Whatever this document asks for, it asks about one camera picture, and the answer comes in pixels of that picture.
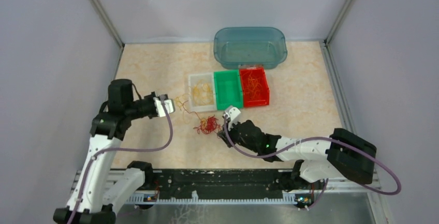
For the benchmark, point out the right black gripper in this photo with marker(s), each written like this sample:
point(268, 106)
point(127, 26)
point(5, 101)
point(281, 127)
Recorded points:
point(234, 125)

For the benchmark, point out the blue transparent plastic tub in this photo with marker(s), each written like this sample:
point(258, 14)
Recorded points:
point(235, 47)

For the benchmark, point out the green plastic bin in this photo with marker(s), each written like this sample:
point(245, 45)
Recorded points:
point(228, 89)

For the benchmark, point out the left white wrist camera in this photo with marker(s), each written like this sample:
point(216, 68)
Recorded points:
point(164, 105)

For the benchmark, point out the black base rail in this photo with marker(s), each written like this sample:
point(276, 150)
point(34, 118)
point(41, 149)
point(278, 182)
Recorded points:
point(234, 187)

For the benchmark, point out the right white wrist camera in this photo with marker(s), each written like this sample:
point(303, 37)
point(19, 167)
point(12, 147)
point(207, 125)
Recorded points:
point(231, 116)

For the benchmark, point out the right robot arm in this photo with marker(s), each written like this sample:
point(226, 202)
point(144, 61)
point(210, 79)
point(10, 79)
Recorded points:
point(342, 154)

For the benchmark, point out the white plastic bin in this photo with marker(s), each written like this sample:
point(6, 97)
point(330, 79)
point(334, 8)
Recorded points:
point(202, 95)

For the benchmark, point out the red plastic bin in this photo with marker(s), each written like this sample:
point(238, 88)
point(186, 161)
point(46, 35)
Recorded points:
point(256, 92)

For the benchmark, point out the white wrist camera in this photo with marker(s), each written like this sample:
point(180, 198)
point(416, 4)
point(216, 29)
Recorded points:
point(164, 105)
point(231, 116)

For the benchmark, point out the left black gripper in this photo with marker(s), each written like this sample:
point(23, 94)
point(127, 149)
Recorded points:
point(151, 97)

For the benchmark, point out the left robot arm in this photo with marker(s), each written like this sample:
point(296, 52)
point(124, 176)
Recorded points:
point(89, 202)

